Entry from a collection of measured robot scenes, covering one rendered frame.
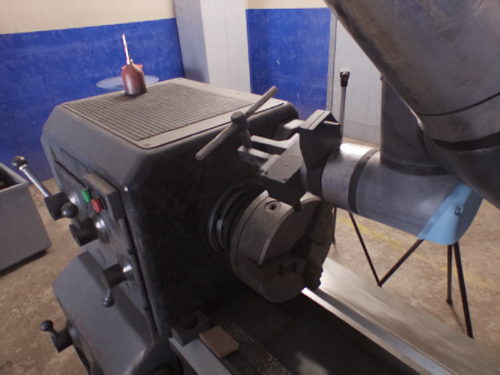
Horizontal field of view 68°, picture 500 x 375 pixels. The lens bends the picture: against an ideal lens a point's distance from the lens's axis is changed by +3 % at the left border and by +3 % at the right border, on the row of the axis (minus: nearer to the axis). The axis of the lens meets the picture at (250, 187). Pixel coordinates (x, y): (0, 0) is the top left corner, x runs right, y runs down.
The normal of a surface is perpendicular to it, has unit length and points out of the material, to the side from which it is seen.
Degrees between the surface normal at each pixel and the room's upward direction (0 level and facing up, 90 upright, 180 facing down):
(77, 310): 32
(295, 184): 87
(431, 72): 119
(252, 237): 54
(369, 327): 48
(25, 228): 90
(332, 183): 79
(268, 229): 40
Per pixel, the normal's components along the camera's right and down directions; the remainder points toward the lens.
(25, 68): 0.67, 0.32
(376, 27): -0.53, 0.81
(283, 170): -0.33, -0.72
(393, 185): -0.87, 0.35
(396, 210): -0.74, 0.41
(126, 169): -0.57, -0.36
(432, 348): -0.07, -0.87
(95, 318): -0.45, -0.54
